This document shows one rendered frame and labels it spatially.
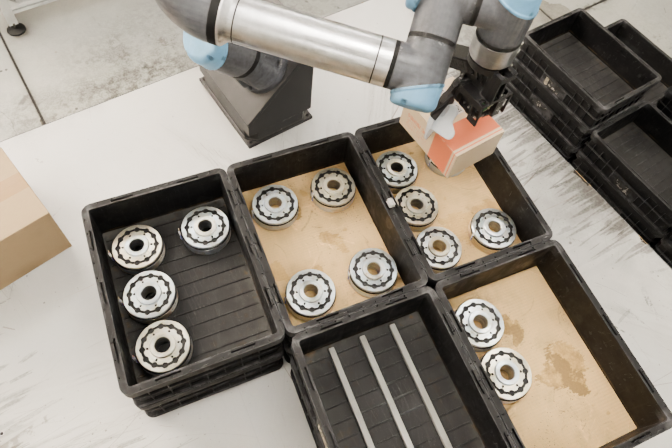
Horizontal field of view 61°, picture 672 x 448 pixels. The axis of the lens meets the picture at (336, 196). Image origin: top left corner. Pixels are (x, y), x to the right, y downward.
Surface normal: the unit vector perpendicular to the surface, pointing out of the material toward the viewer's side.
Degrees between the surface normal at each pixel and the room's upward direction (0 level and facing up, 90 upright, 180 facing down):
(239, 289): 0
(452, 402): 0
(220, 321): 0
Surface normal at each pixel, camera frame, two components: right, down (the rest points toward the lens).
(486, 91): -0.84, 0.43
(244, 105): -0.51, -0.06
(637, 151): 0.08, -0.52
